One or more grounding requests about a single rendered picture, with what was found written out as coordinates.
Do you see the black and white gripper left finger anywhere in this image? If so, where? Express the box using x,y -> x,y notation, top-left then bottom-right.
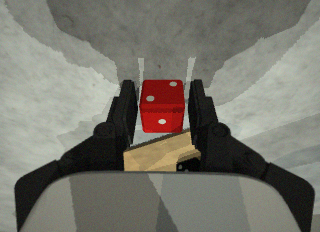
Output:
14,80 -> 138,232

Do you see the black die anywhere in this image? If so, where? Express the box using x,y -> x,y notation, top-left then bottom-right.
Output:
176,157 -> 200,172

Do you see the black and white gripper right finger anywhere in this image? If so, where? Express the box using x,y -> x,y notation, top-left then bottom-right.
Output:
188,80 -> 315,232

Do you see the red die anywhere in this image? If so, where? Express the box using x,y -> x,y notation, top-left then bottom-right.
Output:
139,80 -> 185,133

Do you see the tan flat mat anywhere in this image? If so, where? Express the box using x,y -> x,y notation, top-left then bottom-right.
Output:
123,128 -> 201,171

